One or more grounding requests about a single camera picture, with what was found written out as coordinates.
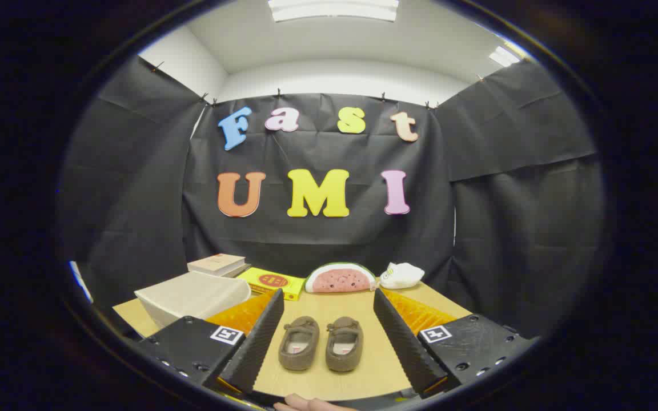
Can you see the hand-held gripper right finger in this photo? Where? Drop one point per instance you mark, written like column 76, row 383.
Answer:
column 406, row 348

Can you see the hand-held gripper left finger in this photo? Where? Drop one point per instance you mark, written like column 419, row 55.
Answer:
column 252, row 348

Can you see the brown felt slipper shoe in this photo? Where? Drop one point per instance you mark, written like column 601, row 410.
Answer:
column 344, row 337
column 299, row 337

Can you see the cream fabric storage box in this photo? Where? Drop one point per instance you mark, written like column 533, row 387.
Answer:
column 192, row 294

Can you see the yellow book with red circle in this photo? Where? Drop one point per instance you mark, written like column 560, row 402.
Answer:
column 272, row 281

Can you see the small white plush toy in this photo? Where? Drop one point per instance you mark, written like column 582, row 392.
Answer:
column 402, row 275

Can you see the grey cover book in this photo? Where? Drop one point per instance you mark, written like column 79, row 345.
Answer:
column 240, row 270

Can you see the beige cover book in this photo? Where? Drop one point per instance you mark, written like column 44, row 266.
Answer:
column 215, row 262

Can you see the watermelon slice plush toy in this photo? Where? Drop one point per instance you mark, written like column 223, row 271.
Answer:
column 339, row 279

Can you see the black backdrop cloth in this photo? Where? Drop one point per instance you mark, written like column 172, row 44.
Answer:
column 317, row 240

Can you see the ceiling light panel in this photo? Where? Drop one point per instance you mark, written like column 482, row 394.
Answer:
column 503, row 56
column 333, row 9

